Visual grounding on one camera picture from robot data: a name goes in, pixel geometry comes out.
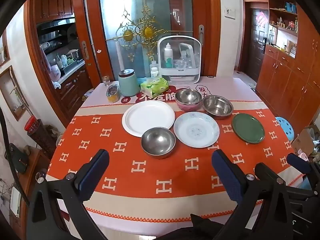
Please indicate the green plate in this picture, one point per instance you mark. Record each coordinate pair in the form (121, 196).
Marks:
(248, 128)

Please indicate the white pill bottle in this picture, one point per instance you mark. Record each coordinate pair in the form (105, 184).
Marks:
(154, 72)

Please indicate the wooden kitchen wall cabinet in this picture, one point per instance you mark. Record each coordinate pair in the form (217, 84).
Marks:
(53, 3)

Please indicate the wide steel bowl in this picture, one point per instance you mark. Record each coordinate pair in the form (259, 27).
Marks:
(217, 106)

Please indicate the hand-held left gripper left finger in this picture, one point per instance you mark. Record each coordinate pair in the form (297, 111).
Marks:
(93, 170)

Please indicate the white wall switch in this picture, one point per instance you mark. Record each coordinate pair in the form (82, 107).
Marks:
(230, 13)

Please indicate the wooden shelf cabinet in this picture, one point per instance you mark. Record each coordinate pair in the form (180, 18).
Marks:
(285, 80)

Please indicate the mint green canister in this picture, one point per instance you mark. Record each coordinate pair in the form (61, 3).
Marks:
(128, 83)

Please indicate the small steel bowl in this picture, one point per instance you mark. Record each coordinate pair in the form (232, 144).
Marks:
(158, 141)

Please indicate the white plate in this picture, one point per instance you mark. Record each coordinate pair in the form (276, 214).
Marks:
(147, 116)

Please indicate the red can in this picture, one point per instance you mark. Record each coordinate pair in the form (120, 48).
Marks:
(32, 124)

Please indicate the pale blue patterned plate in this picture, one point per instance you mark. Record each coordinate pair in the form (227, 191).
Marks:
(196, 130)

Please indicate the pink white rice cooker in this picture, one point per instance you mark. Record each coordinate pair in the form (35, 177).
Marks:
(55, 72)

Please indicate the orange patterned tablecloth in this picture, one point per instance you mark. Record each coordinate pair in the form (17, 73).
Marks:
(150, 170)

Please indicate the cardboard box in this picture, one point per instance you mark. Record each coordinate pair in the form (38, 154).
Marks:
(303, 140)

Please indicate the green tissue pack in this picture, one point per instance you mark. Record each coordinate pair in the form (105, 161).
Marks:
(153, 87)

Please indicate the wooden kitchen base cabinet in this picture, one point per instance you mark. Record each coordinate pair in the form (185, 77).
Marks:
(72, 87)

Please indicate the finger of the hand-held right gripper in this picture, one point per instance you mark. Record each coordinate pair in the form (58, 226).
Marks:
(263, 170)
(297, 162)

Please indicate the yellow can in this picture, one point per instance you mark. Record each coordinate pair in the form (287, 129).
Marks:
(113, 95)

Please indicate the dark brown entrance door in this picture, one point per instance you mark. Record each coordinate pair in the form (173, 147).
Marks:
(257, 50)

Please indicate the steel bowl with pink rim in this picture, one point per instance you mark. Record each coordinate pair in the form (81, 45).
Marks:
(188, 96)

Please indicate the blue plastic stool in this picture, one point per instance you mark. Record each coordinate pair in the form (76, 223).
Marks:
(285, 127)

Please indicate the small glass jar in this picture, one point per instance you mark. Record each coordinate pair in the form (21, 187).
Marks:
(105, 80)

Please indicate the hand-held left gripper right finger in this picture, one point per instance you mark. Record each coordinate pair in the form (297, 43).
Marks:
(225, 175)

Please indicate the white clear storage box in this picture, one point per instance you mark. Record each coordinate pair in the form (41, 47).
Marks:
(178, 75)

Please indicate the wooden picture frame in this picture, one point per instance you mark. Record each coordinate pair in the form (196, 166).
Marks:
(13, 92)

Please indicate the dark carved stand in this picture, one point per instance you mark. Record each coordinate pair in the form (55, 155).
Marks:
(43, 140)

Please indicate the white green label bottle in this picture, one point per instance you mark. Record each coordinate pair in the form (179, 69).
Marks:
(168, 55)

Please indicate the glass sliding door gold ornament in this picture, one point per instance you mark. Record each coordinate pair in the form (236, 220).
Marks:
(147, 17)

